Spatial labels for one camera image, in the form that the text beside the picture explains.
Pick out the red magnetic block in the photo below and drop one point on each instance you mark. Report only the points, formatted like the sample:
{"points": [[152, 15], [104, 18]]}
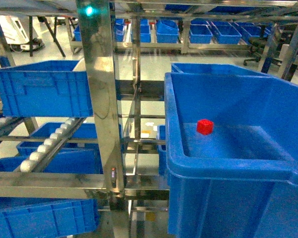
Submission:
{"points": [[205, 126]]}

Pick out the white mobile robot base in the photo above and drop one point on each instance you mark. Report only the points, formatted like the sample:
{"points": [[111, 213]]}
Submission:
{"points": [[17, 34]]}

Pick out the blue bin on left shelf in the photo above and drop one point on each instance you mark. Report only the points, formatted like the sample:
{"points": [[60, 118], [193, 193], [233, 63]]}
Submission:
{"points": [[45, 89]]}

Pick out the blue bin behind large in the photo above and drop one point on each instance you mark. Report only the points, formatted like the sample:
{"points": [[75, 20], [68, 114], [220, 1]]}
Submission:
{"points": [[222, 69]]}

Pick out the blue bin under rollers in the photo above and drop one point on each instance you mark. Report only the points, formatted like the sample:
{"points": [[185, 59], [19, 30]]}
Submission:
{"points": [[70, 162]]}

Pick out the large blue bin front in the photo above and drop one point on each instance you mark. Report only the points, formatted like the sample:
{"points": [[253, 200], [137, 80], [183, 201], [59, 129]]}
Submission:
{"points": [[240, 181]]}

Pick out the white roller track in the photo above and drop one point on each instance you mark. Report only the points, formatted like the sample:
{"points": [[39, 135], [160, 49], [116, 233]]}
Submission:
{"points": [[45, 153]]}

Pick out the black office chair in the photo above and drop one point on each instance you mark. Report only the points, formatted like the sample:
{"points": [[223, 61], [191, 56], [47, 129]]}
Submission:
{"points": [[257, 45]]}

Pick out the blue bin bottom left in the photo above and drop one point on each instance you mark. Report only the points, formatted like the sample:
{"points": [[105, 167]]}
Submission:
{"points": [[47, 218]]}

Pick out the steel horizontal front beam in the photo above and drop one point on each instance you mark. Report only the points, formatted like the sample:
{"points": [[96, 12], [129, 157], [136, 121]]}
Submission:
{"points": [[50, 185]]}

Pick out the stainless steel vertical post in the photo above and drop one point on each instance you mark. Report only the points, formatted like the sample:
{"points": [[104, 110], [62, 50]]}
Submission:
{"points": [[98, 45]]}

